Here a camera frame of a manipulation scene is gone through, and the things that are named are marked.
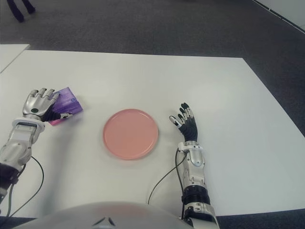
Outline silver robot torso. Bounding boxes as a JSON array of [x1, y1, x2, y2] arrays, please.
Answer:
[[14, 201, 198, 229]]

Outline dark trouser leg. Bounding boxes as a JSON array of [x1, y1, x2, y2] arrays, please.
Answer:
[[21, 0, 36, 14], [6, 0, 25, 22]]

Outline pink round plate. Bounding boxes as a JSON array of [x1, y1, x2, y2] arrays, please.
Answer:
[[102, 108, 159, 160]]

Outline purple tissue paper pack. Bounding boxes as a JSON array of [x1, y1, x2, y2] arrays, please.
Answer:
[[49, 87, 84, 126]]

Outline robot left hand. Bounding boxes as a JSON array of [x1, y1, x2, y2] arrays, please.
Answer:
[[21, 88, 73, 123]]

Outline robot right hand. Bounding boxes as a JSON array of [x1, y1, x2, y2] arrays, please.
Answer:
[[168, 102, 199, 143]]

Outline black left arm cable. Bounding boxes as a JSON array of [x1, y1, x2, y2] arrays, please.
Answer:
[[0, 156, 45, 217]]

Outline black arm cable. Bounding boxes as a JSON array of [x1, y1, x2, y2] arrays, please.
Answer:
[[0, 156, 45, 217], [146, 149, 189, 205]]

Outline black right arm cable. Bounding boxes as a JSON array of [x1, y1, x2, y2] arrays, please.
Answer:
[[146, 149, 189, 205]]

